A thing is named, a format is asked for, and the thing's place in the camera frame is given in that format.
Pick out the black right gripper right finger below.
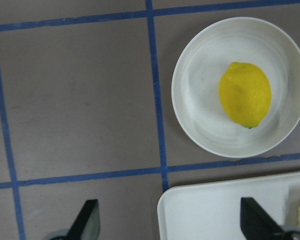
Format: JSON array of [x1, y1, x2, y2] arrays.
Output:
[[240, 197, 284, 238]]

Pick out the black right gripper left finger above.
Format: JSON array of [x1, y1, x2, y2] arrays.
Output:
[[67, 199, 101, 239]]

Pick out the yellow lemon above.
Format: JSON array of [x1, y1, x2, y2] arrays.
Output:
[[218, 62, 272, 129]]

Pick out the white rectangular tray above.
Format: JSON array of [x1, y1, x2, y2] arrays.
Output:
[[157, 171, 300, 240]]

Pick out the white round plate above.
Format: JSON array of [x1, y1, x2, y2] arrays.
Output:
[[171, 17, 300, 158]]

